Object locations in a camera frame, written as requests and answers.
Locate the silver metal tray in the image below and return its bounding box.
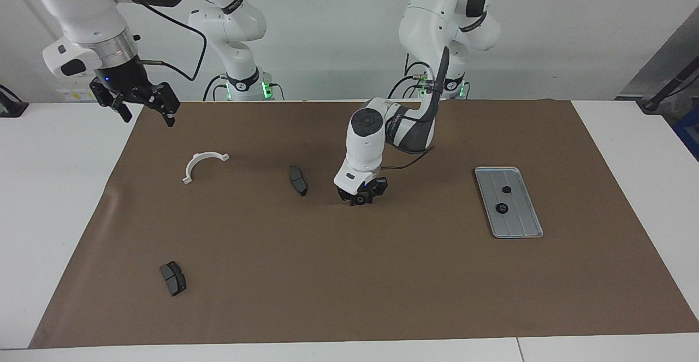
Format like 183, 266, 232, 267
474, 167, 544, 239

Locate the dark grey brake pad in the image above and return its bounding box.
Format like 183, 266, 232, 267
159, 261, 187, 297
288, 165, 309, 197

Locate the brown table mat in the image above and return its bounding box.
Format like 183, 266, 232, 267
28, 99, 699, 349

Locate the black stand pole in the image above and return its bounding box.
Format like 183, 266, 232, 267
642, 56, 699, 112

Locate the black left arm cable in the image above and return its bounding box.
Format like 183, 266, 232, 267
382, 45, 437, 170

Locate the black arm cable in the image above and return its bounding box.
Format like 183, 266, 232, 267
382, 45, 437, 170
109, 0, 208, 82

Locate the black base cable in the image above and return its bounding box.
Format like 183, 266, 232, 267
388, 62, 432, 99
203, 74, 227, 102

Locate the white wall socket box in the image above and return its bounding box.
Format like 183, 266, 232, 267
57, 86, 96, 102

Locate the white curved plastic bracket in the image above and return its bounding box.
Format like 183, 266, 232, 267
182, 152, 230, 185

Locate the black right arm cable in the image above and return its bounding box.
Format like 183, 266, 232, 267
109, 0, 208, 82

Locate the black clamp mount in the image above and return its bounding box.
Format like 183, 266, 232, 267
0, 85, 29, 118

